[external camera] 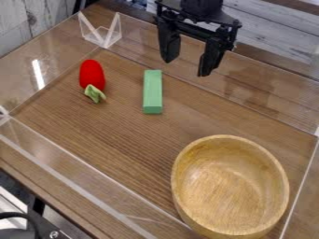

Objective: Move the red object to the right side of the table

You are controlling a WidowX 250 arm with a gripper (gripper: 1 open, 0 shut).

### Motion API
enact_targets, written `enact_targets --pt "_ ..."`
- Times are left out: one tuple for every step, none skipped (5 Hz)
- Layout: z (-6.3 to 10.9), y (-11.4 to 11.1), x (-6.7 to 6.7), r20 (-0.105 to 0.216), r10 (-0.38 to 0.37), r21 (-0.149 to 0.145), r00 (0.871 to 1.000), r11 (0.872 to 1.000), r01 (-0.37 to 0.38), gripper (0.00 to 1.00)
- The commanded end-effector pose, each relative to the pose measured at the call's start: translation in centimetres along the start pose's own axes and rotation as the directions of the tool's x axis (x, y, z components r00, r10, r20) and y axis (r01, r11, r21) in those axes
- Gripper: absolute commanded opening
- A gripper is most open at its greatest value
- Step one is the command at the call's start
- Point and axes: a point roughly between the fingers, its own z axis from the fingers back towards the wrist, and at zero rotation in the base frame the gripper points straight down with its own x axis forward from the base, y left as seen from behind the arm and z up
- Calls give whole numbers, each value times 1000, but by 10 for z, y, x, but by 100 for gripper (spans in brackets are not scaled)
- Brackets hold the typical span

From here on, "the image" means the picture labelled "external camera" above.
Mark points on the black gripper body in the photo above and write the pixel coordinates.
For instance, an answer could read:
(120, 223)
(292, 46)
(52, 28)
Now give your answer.
(200, 19)

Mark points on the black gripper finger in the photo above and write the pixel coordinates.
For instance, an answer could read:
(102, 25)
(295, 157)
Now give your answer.
(211, 57)
(168, 40)

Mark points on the green rectangular block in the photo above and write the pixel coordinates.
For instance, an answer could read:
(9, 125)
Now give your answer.
(152, 97)

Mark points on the red plush strawberry toy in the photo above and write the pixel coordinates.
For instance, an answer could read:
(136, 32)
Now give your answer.
(92, 80)

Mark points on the wooden bowl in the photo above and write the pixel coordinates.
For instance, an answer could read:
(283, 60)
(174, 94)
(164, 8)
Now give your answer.
(230, 187)

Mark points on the clear acrylic corner bracket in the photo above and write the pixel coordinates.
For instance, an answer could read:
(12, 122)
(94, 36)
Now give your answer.
(102, 36)

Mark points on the clear acrylic tray wall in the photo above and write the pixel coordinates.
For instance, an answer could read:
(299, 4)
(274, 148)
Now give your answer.
(98, 159)

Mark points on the black table clamp with cable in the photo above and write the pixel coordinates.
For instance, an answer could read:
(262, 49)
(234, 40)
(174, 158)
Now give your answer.
(21, 224)

